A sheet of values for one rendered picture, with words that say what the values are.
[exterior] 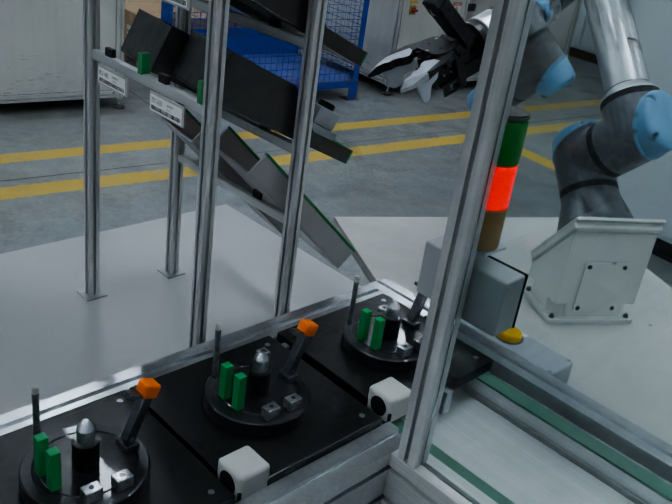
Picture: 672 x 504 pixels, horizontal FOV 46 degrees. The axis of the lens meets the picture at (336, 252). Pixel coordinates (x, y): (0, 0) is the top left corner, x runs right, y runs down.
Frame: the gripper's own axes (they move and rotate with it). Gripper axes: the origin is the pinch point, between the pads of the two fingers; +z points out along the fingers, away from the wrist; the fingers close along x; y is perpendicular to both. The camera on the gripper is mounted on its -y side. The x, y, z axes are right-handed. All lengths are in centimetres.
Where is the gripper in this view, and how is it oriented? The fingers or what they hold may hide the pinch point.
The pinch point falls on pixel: (387, 77)
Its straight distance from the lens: 138.4
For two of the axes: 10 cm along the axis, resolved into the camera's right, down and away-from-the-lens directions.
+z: -8.0, 5.1, -3.1
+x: -5.5, -4.3, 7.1
